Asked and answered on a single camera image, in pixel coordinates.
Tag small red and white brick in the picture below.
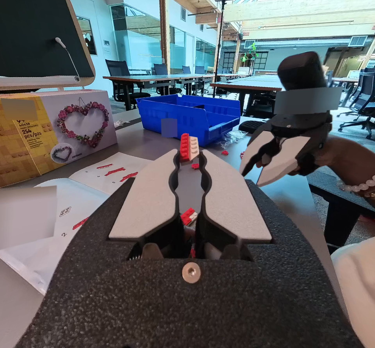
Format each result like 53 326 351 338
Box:
180 207 198 226

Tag beaded and gold bracelets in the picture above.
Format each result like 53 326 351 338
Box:
337 175 375 199

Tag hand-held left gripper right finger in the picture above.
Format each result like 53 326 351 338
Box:
196 149 273 260

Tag toy box with heart wreath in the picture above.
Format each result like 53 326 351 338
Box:
0 89 118 188

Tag wooden top office table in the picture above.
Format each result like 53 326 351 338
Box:
210 74 284 118
103 74 216 111

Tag white instruction booklet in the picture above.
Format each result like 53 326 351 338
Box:
0 151 142 296

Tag grey desk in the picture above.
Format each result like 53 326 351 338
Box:
0 109 349 348

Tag blue plastic bin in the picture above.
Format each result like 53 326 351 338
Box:
136 93 241 147

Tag red and white brick assembly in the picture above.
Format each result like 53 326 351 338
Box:
179 133 203 163

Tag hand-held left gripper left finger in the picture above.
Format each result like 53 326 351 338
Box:
109 149 183 259

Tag person's right hand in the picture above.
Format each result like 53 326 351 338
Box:
316 135 375 185

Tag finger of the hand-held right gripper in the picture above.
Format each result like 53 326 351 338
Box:
239 131 276 176
256 135 311 187

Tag black mesh pad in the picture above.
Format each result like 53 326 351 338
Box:
238 120 266 134

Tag person's white clothing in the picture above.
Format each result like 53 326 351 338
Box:
331 236 375 348

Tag black office chair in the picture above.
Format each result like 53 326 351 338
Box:
105 59 152 103
154 63 182 95
336 68 375 141

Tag white cable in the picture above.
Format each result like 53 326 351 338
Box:
55 37 81 83

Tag green potted plant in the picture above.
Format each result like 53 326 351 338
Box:
240 42 260 63

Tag black screen with wooden frame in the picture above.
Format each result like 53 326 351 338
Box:
0 0 96 91

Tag wooden post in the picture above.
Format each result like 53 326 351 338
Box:
157 0 171 75

